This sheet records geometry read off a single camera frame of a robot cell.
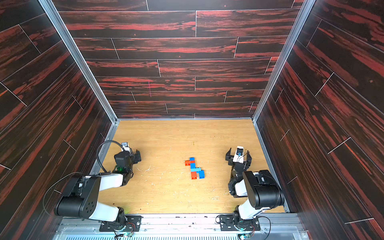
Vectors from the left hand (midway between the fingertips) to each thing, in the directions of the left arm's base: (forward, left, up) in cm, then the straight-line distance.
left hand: (130, 151), depth 93 cm
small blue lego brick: (-2, -39, -6) cm, 40 cm away
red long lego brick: (-4, -37, -5) cm, 37 cm away
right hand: (-2, -70, +5) cm, 70 cm away
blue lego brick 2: (-12, -45, -6) cm, 47 cm away
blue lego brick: (-7, -40, -4) cm, 41 cm away
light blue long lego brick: (-9, -42, -5) cm, 43 cm away
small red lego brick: (-13, -41, -5) cm, 43 cm away
